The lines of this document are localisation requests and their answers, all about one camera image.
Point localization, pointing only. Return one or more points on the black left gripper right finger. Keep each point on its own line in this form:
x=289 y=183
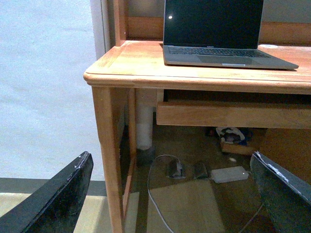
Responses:
x=286 y=197

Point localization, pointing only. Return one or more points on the dark slipper right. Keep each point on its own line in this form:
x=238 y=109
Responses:
x=200 y=171

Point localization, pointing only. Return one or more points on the white pipe with grey base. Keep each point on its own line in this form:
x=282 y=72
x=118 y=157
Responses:
x=144 y=126

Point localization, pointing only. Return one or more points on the white cable grommet cap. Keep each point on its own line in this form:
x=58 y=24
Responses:
x=269 y=46

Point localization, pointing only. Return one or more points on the wooden desk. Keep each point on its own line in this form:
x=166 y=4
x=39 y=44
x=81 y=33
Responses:
x=136 y=62

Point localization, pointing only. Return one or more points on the dark slipper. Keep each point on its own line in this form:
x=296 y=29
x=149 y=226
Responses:
x=200 y=171
x=175 y=170

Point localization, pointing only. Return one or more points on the white power adapter brick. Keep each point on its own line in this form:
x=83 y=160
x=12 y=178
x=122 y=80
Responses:
x=230 y=174

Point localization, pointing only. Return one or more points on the cardboard box with clutter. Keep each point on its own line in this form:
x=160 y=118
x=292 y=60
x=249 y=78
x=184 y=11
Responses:
x=242 y=141

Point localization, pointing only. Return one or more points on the dark slipper left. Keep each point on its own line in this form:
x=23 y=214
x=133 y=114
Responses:
x=175 y=170

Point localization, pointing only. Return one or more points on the grey open laptop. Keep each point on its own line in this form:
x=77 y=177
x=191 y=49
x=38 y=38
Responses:
x=216 y=33

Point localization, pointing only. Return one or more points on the wooden pull-out keyboard tray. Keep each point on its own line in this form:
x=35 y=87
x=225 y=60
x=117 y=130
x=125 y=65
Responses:
x=233 y=114

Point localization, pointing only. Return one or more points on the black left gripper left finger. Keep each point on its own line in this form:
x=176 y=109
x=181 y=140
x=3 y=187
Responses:
x=55 y=207

